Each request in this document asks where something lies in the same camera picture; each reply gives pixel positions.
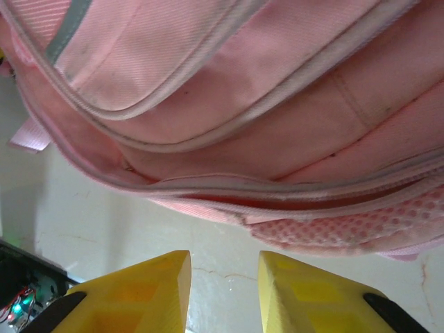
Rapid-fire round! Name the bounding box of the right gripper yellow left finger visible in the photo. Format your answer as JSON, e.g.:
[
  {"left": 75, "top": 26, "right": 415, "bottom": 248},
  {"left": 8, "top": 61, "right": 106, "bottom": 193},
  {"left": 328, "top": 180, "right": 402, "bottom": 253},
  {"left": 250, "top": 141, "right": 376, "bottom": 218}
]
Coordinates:
[{"left": 19, "top": 249, "right": 193, "bottom": 333}]

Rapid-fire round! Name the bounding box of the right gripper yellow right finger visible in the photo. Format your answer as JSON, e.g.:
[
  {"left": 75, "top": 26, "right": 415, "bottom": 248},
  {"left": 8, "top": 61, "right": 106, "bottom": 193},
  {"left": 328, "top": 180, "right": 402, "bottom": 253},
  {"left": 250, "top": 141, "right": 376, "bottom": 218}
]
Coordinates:
[{"left": 258, "top": 249, "right": 431, "bottom": 333}]

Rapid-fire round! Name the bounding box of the pink school backpack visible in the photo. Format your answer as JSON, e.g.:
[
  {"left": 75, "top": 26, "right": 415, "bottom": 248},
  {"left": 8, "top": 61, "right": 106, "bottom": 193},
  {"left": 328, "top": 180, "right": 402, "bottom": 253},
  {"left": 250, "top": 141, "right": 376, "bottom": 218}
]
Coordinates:
[{"left": 0, "top": 0, "right": 444, "bottom": 263}]

